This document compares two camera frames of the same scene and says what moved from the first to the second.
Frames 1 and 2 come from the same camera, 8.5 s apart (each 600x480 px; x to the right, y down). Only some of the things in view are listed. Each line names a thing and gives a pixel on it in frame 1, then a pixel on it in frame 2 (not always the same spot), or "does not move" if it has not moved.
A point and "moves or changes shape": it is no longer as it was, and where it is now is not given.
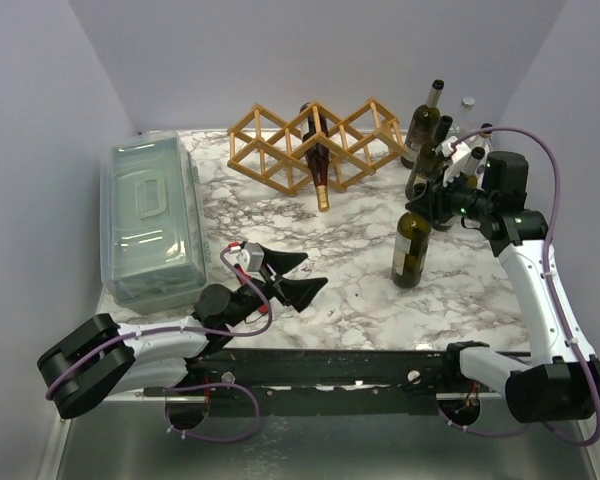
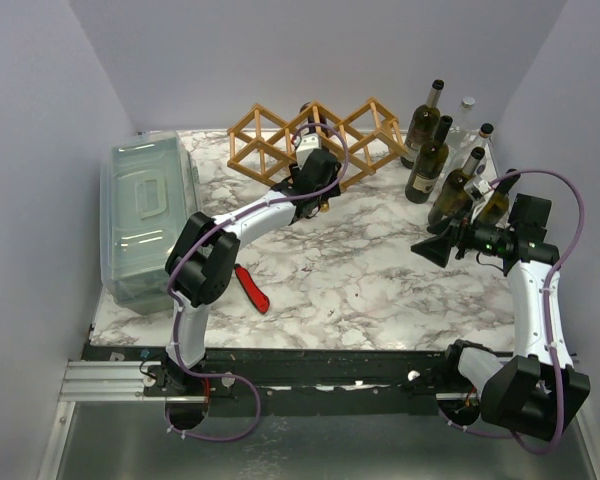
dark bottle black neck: x=411 y=247 moves or changes shape
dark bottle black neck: x=423 y=166 does not move
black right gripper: x=440 y=201 to x=460 y=239
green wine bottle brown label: x=423 y=126 does not move
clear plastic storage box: x=152 y=226 does not move
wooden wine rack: x=315 y=147 does not move
